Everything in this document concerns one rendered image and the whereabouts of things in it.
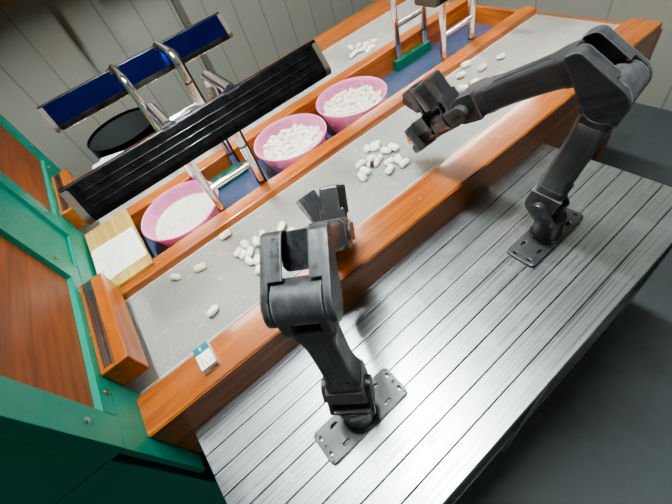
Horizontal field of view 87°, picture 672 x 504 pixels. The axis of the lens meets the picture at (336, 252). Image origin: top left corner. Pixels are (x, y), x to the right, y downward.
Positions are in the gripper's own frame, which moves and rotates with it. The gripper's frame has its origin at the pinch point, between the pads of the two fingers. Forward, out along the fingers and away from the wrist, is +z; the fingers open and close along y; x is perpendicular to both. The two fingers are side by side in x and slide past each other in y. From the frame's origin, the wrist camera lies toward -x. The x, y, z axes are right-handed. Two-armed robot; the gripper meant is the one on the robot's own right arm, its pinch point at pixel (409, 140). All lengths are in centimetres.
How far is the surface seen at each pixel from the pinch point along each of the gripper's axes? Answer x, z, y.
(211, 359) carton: 12, -10, 73
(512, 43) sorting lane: -5, 18, -68
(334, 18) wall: -108, 199, -127
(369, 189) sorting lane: 4.8, 5.9, 15.4
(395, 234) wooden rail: 15.6, -10.6, 23.3
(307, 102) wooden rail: -32, 46, 0
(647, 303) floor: 102, 6, -53
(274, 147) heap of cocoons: -24, 39, 22
